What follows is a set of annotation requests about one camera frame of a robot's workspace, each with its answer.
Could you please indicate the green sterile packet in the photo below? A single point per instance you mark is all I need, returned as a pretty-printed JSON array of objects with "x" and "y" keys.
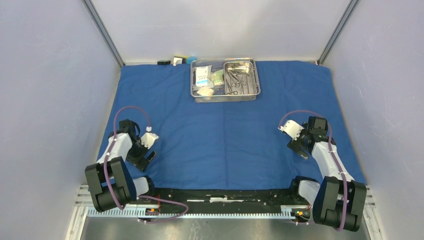
[{"x": 217, "y": 78}]

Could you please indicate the small black block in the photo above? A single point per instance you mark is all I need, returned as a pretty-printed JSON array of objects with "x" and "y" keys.
[{"x": 163, "y": 62}]

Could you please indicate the white and yellow block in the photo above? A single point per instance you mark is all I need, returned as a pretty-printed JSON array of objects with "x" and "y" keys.
[{"x": 179, "y": 59}]

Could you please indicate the slotted cable duct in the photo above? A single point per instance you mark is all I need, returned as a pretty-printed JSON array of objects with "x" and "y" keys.
[{"x": 285, "y": 212}]

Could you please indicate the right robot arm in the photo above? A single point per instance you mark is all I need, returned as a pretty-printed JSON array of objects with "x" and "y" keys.
[{"x": 338, "y": 200}]

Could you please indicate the metal mesh tray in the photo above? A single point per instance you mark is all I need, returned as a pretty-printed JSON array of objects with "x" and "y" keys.
[{"x": 219, "y": 95}]

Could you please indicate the steel surgical instruments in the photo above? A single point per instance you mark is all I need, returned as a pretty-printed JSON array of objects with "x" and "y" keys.
[{"x": 238, "y": 81}]

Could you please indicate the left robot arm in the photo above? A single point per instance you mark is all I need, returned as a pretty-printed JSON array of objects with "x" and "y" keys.
[{"x": 109, "y": 180}]

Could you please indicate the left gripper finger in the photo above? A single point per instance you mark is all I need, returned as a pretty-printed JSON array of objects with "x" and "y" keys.
[
  {"x": 148, "y": 159},
  {"x": 140, "y": 164}
]

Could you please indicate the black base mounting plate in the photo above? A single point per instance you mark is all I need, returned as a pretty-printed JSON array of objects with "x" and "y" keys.
[{"x": 218, "y": 201}]

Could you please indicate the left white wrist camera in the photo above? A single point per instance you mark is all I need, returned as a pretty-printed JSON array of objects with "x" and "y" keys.
[{"x": 148, "y": 139}]

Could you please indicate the cyan blue block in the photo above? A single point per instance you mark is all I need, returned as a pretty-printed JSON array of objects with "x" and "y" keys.
[{"x": 190, "y": 59}]

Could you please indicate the beige gauze packet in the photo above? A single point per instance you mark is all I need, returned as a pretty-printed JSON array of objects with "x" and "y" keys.
[{"x": 205, "y": 92}]

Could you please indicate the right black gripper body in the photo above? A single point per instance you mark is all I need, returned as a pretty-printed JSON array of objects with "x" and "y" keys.
[{"x": 300, "y": 139}]

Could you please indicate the blue surgical wrap cloth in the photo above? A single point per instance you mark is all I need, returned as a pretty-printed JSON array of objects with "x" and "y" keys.
[{"x": 229, "y": 145}]

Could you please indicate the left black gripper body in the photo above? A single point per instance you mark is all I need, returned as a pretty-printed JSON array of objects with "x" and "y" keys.
[{"x": 137, "y": 149}]

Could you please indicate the white sterile packet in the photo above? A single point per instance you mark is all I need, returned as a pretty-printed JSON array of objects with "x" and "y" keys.
[{"x": 202, "y": 76}]

